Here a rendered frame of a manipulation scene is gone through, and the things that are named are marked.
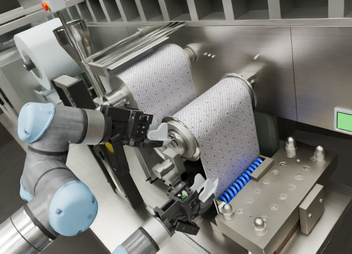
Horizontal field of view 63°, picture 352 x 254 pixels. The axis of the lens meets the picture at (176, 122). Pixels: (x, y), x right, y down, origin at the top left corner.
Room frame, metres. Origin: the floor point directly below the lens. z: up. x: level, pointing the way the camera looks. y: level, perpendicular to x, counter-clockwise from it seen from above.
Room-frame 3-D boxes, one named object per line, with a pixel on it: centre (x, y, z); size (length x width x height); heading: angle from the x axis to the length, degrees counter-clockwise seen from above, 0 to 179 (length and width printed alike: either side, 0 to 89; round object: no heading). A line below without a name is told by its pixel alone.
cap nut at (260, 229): (0.46, -0.12, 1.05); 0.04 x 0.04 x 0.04
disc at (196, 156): (0.65, 0.00, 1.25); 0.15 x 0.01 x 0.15; 32
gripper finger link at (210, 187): (0.58, -0.03, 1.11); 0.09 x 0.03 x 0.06; 121
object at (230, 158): (0.67, -0.13, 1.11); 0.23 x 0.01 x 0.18; 122
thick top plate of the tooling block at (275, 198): (0.58, -0.23, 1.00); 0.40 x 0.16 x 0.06; 122
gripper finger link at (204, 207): (0.55, 0.01, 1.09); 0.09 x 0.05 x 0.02; 121
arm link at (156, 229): (0.50, 0.14, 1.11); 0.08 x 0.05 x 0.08; 32
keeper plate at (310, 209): (0.51, -0.29, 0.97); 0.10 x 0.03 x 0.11; 122
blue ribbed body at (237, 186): (0.65, -0.14, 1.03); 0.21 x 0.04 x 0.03; 122
